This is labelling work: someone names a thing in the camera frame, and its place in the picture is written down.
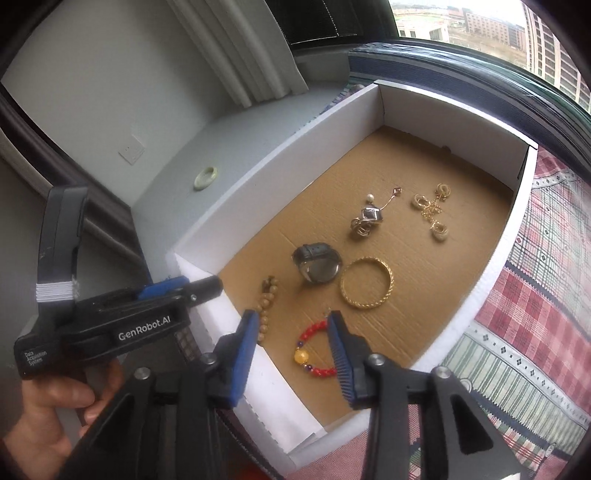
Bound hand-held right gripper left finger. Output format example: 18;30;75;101
60;310;260;480

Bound black wrist watch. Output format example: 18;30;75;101
292;242;343;284

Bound red bead bracelet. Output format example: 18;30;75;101
292;318;338;377

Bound window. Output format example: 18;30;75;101
388;0;591;112

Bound brown bead bracelet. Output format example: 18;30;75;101
256;274;281;347

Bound person's left hand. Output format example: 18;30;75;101
0;356;126;462

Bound gold bangle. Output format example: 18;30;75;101
340;257;395;309

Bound plaid patchwork blanket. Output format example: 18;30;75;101
175;83;591;480

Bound gold chain earrings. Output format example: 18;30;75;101
411;183;453;241

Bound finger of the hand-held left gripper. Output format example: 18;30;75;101
182;276;225;306
137;275;190;301

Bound white wall outlet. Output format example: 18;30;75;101
117;134;147;164

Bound white cardboard box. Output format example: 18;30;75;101
173;79;539;467

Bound white curtain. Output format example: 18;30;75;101
166;0;310;109

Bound dark window panel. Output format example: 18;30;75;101
272;0;399;47

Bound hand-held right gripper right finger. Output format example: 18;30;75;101
325;310;509;480

